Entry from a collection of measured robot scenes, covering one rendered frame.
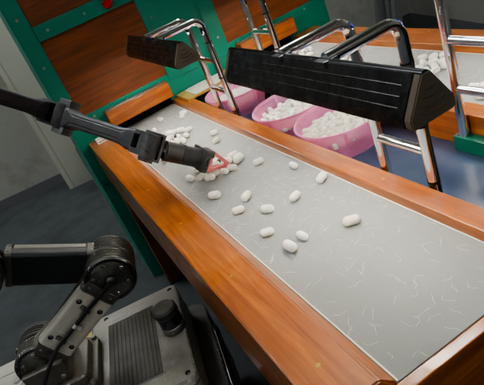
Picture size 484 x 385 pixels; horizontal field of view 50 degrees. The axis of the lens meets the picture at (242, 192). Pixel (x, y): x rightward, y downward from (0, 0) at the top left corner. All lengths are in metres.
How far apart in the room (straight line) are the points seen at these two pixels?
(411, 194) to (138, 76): 1.53
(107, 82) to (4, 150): 2.35
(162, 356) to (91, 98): 1.26
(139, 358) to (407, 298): 0.81
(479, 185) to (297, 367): 0.64
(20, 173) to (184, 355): 3.41
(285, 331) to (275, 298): 0.09
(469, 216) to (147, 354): 0.89
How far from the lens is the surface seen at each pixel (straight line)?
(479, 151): 1.37
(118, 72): 2.35
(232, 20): 2.51
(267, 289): 0.99
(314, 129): 1.59
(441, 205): 1.07
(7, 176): 4.65
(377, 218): 1.12
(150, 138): 1.42
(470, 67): 1.72
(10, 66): 4.15
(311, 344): 0.86
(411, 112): 0.73
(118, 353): 1.55
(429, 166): 1.10
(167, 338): 1.49
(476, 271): 0.95
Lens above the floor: 1.37
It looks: 27 degrees down
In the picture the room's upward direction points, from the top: 23 degrees counter-clockwise
